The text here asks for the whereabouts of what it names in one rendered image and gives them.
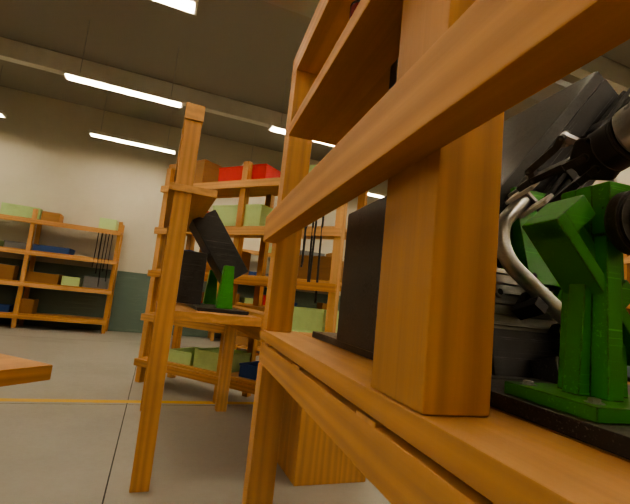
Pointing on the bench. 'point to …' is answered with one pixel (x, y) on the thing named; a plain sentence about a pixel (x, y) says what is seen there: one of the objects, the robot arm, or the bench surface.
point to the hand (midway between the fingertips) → (528, 199)
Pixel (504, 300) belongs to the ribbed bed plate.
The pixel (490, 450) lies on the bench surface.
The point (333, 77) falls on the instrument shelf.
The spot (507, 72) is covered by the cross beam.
